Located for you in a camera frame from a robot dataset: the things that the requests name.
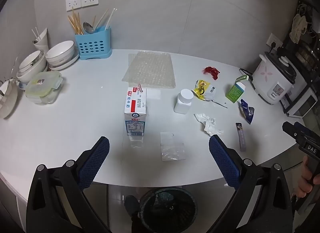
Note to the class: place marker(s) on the wall socket with black plug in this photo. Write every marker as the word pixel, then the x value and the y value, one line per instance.
pixel 273 42

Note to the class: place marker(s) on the blue white milk carton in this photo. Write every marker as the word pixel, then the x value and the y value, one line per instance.
pixel 135 112

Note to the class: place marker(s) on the blue snack wrapper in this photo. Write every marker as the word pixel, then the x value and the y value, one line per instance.
pixel 247 112

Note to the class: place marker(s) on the person's right hand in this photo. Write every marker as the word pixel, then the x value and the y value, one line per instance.
pixel 306 188

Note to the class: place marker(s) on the thin black strip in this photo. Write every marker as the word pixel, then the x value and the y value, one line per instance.
pixel 220 104

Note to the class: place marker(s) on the clear plastic bag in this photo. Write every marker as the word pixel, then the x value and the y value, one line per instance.
pixel 172 147

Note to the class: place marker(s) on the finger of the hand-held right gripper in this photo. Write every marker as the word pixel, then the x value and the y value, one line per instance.
pixel 290 129
pixel 302 127

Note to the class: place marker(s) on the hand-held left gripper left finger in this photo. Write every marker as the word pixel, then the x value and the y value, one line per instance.
pixel 96 157

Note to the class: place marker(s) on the white cup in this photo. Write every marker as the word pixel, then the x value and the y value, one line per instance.
pixel 42 42

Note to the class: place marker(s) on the red wrapper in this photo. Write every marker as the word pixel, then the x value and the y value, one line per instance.
pixel 211 71

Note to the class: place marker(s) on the glass container green lid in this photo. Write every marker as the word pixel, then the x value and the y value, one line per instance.
pixel 43 85

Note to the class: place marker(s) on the white dish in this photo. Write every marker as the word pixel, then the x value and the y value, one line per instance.
pixel 8 100

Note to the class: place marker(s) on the thin white chopstick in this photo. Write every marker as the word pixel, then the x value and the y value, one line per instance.
pixel 38 33
pixel 35 35

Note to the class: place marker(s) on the purple stick sachet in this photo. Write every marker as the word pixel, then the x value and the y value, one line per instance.
pixel 241 136

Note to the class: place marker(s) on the metal spoon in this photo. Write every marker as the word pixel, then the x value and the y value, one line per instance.
pixel 88 27

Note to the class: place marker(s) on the white plastic bottle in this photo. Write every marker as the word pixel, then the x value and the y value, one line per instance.
pixel 183 102

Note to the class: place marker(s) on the large white bowl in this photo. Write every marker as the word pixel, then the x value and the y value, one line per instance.
pixel 60 51

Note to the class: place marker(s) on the yellow snack packet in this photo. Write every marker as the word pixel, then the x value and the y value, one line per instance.
pixel 201 89

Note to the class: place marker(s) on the blue utensil holder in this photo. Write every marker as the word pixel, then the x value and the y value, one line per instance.
pixel 93 45

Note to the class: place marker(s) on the bubble wrap sheet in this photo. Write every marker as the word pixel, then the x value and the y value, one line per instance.
pixel 150 69

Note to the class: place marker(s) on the dark mesh wastebasket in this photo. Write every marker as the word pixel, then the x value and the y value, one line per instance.
pixel 170 210

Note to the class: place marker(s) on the beige mesh cloth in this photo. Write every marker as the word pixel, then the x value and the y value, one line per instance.
pixel 298 27

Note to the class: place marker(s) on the crumpled white tissue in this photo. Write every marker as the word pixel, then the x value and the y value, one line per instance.
pixel 207 122

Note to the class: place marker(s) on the bunch of wooden chopsticks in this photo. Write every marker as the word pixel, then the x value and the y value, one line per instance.
pixel 76 24

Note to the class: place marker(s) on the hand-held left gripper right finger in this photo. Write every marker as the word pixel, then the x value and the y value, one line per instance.
pixel 222 157

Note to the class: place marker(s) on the white rice cooker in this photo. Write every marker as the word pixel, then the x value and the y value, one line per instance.
pixel 272 80

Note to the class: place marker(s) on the green carton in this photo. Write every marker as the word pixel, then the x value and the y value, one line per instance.
pixel 235 92

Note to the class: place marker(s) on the white plastic chopstick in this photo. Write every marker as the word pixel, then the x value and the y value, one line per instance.
pixel 110 19
pixel 101 20

